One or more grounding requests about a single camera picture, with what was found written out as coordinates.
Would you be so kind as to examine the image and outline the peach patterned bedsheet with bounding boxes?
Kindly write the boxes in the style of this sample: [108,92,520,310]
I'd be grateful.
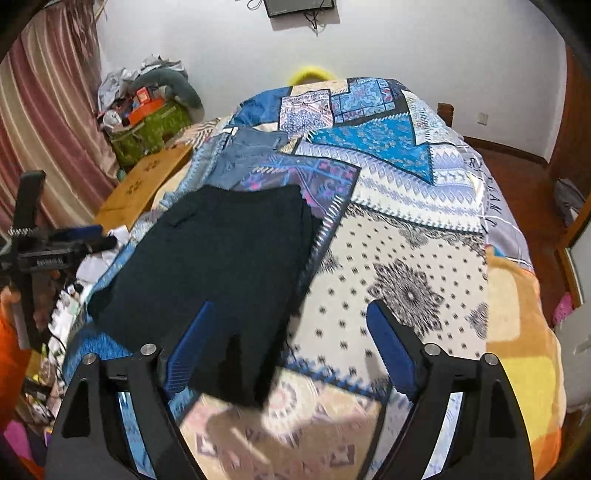
[171,117,232,154]

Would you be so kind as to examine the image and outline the pink object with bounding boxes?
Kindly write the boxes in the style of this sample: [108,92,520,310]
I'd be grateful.
[553,290,576,325]

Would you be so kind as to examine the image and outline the orange yellow plush blanket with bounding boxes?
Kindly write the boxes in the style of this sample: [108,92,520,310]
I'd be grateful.
[485,247,570,467]

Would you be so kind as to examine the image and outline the black pants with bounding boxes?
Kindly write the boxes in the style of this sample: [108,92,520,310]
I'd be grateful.
[88,184,324,408]

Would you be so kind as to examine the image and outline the pile of grey white clothes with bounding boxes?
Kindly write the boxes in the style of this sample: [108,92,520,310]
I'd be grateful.
[97,54,188,112]

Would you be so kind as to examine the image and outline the orange box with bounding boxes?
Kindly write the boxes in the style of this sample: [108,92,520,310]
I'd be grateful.
[126,97,165,126]

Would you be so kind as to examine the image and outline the green patterned storage bag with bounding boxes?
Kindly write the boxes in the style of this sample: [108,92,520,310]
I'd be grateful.
[108,104,193,168]

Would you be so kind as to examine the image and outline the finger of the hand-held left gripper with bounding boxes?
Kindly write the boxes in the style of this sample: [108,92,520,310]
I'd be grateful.
[48,224,103,242]
[59,236,118,256]

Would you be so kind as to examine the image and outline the pink striped curtain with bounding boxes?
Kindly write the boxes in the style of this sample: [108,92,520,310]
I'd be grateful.
[0,0,122,232]

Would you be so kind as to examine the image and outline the orange cloth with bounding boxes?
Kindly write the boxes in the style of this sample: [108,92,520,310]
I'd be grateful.
[0,285,49,418]

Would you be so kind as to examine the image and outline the black hanging cable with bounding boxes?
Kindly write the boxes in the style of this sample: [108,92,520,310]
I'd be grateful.
[302,9,325,36]

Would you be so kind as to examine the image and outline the white crumpled cloth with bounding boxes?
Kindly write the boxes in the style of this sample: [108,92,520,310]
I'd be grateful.
[76,225,132,280]

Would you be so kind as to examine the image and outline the magenta cloth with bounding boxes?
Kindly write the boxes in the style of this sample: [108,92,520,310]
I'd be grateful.
[0,422,44,464]

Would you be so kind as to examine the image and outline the blue denim jeans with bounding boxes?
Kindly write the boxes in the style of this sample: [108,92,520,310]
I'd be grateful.
[216,128,291,191]

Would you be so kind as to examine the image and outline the small black wall monitor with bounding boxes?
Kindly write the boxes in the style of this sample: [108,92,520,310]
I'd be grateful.
[263,0,336,18]

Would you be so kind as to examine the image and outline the wooden wardrobe frame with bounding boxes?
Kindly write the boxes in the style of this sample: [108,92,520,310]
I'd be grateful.
[549,44,591,308]

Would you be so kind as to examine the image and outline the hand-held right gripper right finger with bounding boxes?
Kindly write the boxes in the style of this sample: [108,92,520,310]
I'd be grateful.
[358,299,529,480]

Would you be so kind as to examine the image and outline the grey plush pillow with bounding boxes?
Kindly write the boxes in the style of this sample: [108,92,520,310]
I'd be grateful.
[127,68,206,121]

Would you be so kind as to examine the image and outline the blue patchwork quilt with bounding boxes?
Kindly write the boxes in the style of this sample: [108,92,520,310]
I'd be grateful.
[62,76,536,480]

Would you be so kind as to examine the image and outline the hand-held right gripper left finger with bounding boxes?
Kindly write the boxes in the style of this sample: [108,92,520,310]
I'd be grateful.
[44,301,215,480]

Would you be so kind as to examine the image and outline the grey cloth heap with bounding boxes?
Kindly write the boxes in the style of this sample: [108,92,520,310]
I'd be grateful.
[553,178,585,228]

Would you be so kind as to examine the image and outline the wooden folding lap desk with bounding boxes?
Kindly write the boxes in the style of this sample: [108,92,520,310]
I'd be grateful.
[95,144,195,232]

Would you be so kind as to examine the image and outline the yellow curved cushion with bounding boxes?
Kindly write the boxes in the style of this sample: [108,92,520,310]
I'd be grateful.
[286,65,336,86]

